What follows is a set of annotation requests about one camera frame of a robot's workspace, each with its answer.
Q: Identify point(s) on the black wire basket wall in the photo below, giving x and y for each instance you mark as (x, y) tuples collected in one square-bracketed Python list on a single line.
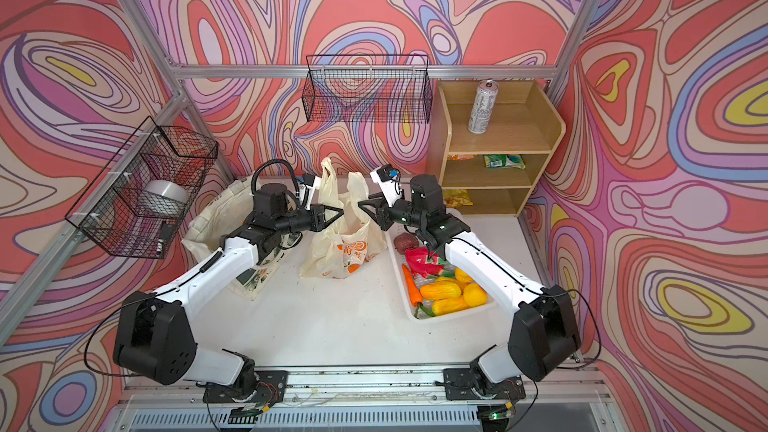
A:
[(136, 205), (363, 88)]

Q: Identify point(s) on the white perforated plastic basket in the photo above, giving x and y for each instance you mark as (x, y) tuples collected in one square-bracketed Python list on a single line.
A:
[(423, 314)]

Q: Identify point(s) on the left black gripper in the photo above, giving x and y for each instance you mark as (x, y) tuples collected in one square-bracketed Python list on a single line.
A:
[(317, 222)]

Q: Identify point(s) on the green snack packet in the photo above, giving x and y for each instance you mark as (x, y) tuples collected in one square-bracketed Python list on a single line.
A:
[(506, 161)]

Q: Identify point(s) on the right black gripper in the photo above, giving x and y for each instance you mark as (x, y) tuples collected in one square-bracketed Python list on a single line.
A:
[(381, 211)]

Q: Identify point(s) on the black wire basket back wall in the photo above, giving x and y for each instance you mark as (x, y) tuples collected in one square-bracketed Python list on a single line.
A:
[(363, 88)]

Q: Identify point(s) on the toy pink dragon fruit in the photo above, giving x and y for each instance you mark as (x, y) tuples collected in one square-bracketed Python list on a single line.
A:
[(423, 262)]

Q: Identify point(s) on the toy yellow corn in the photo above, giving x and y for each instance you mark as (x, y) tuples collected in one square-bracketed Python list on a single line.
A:
[(440, 290)]

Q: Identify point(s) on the wooden shelf unit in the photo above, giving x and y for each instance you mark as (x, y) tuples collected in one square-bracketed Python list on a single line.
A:
[(524, 122)]

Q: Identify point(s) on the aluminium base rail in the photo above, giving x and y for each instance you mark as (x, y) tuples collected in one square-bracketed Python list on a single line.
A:
[(413, 397)]

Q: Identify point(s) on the toy yellow pear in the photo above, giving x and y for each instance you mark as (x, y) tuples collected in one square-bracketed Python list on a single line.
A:
[(474, 295)]

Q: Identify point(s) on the white tape roll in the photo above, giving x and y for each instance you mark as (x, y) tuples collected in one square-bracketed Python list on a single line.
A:
[(162, 198)]

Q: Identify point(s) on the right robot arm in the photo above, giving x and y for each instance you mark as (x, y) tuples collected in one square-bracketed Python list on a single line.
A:
[(544, 332)]

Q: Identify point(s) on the toy dark red fruit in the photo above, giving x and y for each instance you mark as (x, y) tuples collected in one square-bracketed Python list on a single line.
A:
[(405, 242)]

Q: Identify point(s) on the leaf print canvas tote bag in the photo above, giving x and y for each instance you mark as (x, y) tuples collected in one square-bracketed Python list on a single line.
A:
[(222, 216)]

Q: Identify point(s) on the black wire basket left wall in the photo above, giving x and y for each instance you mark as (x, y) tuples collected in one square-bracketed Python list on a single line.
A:
[(136, 205)]

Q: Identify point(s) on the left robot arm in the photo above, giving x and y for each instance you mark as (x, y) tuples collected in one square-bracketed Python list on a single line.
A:
[(154, 337)]

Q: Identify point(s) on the cream plastic grocery bag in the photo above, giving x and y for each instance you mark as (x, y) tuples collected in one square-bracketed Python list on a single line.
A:
[(351, 241)]

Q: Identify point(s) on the yellow chips packet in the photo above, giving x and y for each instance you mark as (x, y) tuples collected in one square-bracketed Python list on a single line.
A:
[(456, 198)]

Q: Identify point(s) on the toy carrot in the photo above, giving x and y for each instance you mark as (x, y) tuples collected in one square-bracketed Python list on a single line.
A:
[(414, 294)]

